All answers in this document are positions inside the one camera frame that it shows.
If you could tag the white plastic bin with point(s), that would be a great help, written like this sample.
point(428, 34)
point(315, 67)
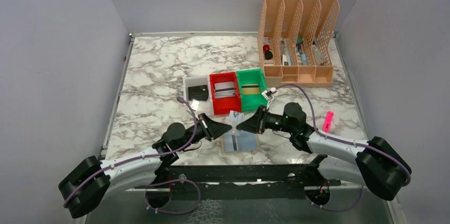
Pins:
point(205, 106)

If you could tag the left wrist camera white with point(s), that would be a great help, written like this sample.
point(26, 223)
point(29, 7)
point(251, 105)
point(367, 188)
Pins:
point(194, 104)

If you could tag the red plastic bin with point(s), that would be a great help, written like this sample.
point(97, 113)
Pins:
point(223, 106)

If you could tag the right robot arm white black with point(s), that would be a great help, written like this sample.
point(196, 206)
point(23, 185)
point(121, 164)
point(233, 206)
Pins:
point(373, 164)

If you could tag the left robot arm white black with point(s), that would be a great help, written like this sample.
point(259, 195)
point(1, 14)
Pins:
point(92, 180)

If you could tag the white VIP card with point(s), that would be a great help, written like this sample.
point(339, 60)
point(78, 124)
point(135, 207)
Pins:
point(234, 119)

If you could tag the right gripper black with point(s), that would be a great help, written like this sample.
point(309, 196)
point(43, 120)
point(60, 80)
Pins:
point(262, 120)

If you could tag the black credit card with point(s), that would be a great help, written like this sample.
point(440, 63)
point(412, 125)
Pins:
point(198, 92)

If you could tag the red black item in organizer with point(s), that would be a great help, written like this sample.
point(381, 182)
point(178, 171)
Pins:
point(268, 55)

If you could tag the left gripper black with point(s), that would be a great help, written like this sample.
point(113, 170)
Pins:
point(205, 126)

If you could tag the silver credit card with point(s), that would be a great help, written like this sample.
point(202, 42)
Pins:
point(224, 90)

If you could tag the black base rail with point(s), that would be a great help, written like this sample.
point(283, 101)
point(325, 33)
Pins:
point(235, 182)

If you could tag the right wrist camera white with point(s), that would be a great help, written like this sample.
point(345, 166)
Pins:
point(269, 93)

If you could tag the green plastic bin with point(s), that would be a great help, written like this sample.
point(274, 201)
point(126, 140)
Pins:
point(254, 76)

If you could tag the gold credit card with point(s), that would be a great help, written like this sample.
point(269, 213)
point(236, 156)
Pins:
point(250, 89)

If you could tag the orange mesh file organizer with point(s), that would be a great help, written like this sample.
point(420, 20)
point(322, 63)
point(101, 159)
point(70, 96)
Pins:
point(293, 39)

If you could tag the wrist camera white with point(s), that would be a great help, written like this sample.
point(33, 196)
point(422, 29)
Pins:
point(194, 104)
point(269, 93)

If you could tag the stationery items in organizer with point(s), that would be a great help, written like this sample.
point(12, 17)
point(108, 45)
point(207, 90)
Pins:
point(319, 55)

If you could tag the pink highlighter marker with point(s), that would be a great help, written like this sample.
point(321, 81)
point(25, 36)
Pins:
point(328, 122)

